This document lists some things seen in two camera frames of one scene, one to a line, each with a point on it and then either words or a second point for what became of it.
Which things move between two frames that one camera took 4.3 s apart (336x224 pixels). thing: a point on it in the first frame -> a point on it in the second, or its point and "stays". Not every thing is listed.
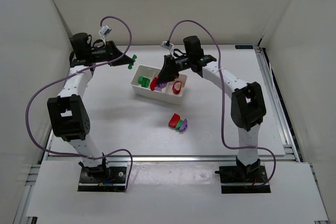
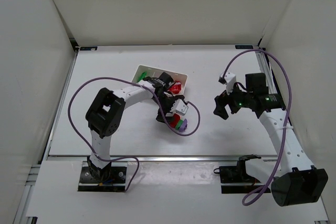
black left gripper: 111,54 -> 165,111
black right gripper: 170,64 -> 227,100
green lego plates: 134,57 -> 142,76
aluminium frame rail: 173,158 stays
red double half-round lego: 174,120 stays
